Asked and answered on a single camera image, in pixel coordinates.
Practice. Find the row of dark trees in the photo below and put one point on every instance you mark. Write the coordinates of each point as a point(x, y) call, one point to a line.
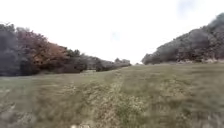
point(196, 45)

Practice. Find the rough grass meadow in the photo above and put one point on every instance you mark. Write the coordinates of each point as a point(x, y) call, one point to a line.
point(150, 88)

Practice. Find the row of reddish trees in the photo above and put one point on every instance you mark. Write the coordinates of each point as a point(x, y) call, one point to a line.
point(43, 55)

